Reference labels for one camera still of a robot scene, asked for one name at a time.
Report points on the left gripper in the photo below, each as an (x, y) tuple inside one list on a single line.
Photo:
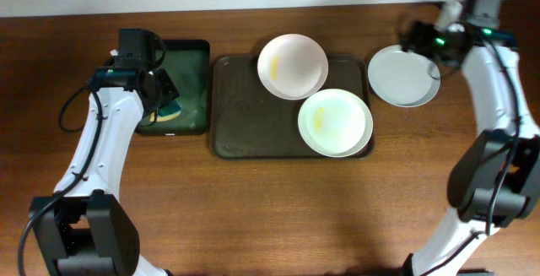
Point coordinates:
[(172, 91)]

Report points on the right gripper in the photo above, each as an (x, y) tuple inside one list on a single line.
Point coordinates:
[(422, 32)]

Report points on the green yellow sponge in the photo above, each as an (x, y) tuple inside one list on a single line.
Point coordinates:
[(166, 113)]

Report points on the grey plate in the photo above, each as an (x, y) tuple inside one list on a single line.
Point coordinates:
[(403, 79)]

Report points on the pink white plate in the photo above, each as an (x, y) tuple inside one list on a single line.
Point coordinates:
[(292, 66)]

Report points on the pale green plate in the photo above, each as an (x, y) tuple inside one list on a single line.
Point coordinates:
[(335, 123)]

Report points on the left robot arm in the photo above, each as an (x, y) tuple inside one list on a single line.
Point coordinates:
[(82, 229)]

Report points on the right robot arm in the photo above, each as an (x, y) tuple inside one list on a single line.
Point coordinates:
[(497, 180)]

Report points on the black water tray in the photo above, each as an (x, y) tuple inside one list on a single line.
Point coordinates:
[(187, 63)]

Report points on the dark brown serving tray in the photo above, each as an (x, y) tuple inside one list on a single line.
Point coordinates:
[(248, 122)]

